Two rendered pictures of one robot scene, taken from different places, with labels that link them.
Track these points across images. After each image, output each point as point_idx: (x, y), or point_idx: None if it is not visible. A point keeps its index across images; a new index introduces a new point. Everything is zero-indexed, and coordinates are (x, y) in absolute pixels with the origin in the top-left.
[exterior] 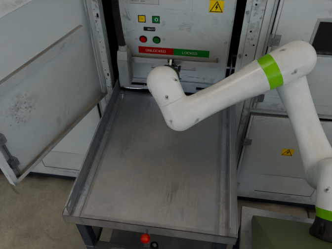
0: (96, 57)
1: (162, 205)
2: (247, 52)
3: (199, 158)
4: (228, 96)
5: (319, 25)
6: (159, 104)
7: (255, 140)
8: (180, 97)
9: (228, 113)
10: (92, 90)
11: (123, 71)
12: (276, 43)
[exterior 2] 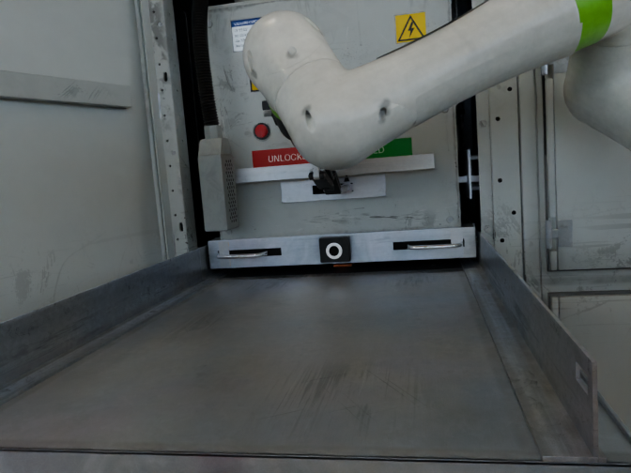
0: (158, 183)
1: (284, 404)
2: (500, 111)
3: (419, 327)
4: (467, 37)
5: None
6: (273, 86)
7: None
8: (331, 58)
9: (487, 265)
10: (139, 260)
11: (212, 186)
12: (561, 67)
